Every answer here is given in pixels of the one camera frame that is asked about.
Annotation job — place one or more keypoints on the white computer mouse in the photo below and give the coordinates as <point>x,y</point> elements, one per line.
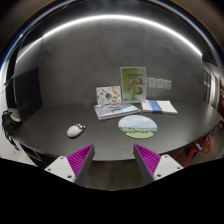
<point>75,130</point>

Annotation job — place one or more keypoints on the white wall switch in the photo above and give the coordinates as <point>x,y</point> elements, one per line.
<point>168,84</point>
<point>152,82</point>
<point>160,83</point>

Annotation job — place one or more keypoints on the round landscape mouse pad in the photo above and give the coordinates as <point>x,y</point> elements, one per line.
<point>137,126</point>

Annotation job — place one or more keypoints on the white colourful sticker card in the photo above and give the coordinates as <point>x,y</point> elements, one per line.
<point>108,95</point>

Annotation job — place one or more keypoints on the green standing poster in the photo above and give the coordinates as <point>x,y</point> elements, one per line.
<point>133,84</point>

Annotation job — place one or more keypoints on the ceiling light strip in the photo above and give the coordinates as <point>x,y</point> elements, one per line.
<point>113,17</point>

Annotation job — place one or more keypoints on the blue white booklet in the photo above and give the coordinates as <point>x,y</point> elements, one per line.
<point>158,106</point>

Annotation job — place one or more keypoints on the white wall switch right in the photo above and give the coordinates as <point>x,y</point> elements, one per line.
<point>168,84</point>

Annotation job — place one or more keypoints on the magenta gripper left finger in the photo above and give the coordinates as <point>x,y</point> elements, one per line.
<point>75,167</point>

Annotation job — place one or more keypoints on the grey patterned book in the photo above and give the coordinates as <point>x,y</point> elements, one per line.
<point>108,111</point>

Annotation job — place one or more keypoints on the red chair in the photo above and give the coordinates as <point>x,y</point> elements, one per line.
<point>201,146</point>

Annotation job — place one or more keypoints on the white wall switch left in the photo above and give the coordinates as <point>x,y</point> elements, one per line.
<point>152,82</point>

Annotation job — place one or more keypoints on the white wall switch middle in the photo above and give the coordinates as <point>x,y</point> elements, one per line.
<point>160,83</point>

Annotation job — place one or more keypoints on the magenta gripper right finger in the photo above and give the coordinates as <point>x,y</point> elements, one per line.
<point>152,166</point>

